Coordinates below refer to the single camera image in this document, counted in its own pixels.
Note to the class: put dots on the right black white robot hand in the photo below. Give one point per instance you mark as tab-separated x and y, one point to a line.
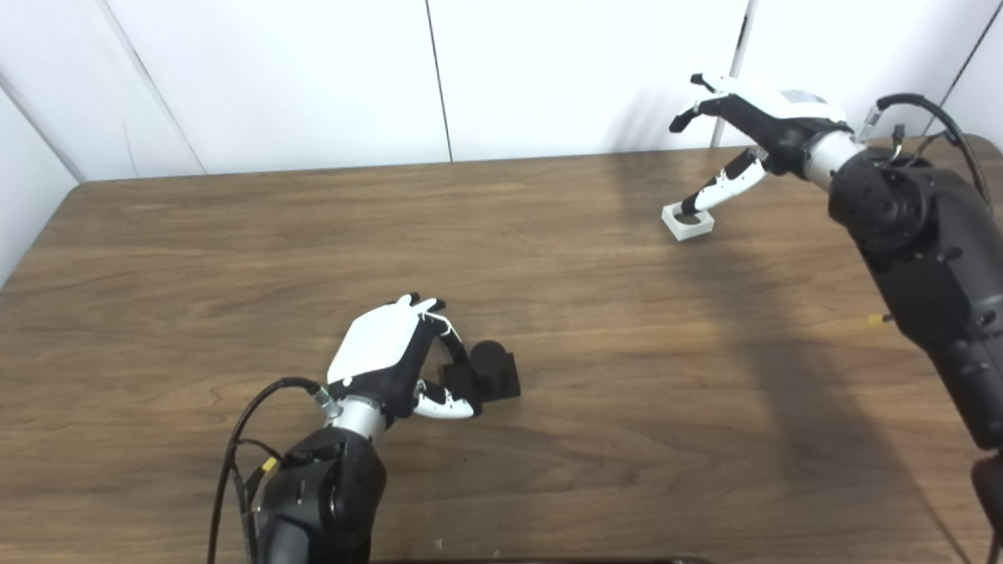
776	110

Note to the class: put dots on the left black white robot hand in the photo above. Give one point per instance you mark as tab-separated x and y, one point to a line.
376	341

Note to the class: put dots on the black peg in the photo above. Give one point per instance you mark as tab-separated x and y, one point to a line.
494	368

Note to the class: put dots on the white square piece with hole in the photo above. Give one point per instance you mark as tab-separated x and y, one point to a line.
688	232

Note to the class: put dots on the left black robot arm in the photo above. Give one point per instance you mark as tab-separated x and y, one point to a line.
321	493

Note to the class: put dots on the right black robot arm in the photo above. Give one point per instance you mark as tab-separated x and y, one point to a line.
932	251

